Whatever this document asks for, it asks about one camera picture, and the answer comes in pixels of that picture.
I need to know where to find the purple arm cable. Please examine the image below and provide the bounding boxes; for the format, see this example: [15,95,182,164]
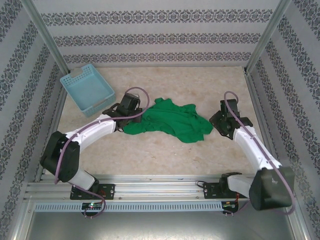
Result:
[223,91,297,216]
[54,86,152,220]

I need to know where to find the aluminium side rail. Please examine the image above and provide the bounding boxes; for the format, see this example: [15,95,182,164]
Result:
[243,67,285,180]
[34,71,71,182]

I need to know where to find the grey slotted cable duct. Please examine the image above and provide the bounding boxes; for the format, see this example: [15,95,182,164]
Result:
[33,201,224,213]

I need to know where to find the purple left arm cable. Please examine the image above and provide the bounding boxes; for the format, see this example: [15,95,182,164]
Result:
[54,86,152,220]

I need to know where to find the aluminium mounting rail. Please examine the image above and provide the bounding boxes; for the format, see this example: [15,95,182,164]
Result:
[24,173,298,201]

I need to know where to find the grey metal base panel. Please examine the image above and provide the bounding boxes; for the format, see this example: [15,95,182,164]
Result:
[23,211,301,240]

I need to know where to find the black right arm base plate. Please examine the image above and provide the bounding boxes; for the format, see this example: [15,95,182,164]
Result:
[202,181,241,200]

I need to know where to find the green t-shirt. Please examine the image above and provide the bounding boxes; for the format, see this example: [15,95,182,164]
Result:
[122,97,214,144]

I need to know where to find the aluminium frame post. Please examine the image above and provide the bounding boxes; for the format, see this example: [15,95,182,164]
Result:
[246,0,292,73]
[21,0,70,73]

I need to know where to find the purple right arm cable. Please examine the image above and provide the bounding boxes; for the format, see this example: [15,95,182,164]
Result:
[223,91,297,216]

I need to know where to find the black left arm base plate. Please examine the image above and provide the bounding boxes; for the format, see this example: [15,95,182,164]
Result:
[69,183,116,201]

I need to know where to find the light blue plastic basket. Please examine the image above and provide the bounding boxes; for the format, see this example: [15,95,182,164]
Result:
[59,63,116,118]

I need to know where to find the small circuit board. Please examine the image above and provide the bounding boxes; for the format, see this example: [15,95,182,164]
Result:
[81,202,103,211]
[221,200,239,210]

